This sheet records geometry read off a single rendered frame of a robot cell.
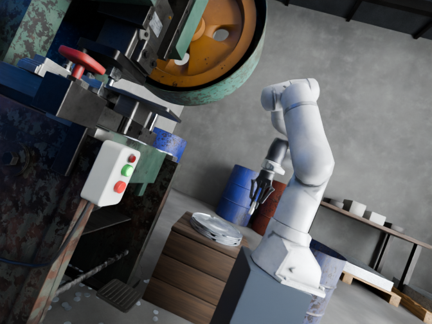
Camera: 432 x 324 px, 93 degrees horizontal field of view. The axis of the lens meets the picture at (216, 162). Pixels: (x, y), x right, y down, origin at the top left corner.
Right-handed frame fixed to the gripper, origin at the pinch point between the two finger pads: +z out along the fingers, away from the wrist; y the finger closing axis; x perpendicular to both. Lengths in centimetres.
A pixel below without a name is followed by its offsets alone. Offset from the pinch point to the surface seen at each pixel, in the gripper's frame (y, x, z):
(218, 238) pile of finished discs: 5.8, 14.5, 17.9
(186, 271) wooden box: 10.5, 23.1, 34.9
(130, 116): 36, 59, -19
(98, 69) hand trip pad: 19, 83, -25
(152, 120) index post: 46, 40, -21
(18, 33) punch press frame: 65, 82, -29
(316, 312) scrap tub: -47, -24, 38
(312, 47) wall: 83, -298, -279
